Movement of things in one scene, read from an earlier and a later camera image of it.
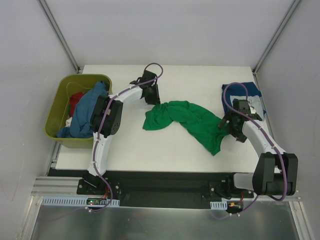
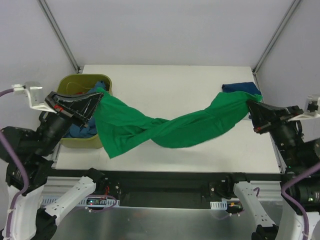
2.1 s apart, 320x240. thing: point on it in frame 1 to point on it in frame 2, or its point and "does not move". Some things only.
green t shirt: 204,125 to 120,126
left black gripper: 152,95 to 60,108
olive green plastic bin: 68,85 does not move
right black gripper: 231,122 to 274,121
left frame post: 48,13 does not move
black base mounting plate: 164,190 does not move
